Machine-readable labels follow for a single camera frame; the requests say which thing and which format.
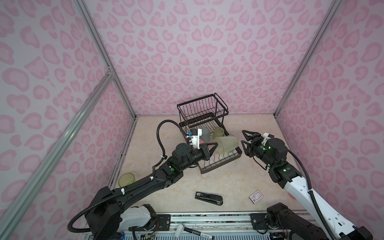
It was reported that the yellow-green cup left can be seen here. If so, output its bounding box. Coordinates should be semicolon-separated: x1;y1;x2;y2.
118;173;136;188

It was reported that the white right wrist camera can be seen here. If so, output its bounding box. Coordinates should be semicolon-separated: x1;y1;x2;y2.
262;133;275;145

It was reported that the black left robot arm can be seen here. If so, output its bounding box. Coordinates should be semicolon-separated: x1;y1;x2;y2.
85;143;218;240

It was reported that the black marker pen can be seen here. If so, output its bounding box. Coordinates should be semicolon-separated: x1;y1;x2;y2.
174;224;215;240

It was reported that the yellow-green clear cup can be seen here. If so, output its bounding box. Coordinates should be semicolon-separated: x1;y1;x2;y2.
213;127;226;139

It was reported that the black stapler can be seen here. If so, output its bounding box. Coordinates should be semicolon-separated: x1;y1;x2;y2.
195;192;224;206

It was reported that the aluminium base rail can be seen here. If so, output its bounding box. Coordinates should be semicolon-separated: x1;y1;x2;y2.
80;209;343;240

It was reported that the black wire dish rack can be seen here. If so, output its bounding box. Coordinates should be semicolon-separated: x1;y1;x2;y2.
177;93;242;174

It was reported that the aluminium corner frame right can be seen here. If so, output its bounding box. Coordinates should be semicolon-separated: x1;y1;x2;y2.
274;0;344;119

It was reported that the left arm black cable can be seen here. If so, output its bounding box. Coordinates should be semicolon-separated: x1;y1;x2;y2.
67;119;188;234

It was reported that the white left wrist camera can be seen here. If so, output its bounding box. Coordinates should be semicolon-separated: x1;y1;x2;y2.
186;129;203;149

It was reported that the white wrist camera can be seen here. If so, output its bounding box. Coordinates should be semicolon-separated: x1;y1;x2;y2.
262;133;275;145
186;129;203;149

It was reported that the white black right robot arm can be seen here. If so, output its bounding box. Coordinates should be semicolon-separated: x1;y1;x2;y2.
241;130;373;240

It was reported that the small red white card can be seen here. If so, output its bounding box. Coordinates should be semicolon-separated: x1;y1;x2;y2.
249;190;264;204

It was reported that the aluminium frame left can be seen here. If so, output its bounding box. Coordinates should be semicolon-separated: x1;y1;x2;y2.
1;1;132;240

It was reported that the yellow-green cup front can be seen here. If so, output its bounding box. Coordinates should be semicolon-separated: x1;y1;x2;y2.
214;136;239;154

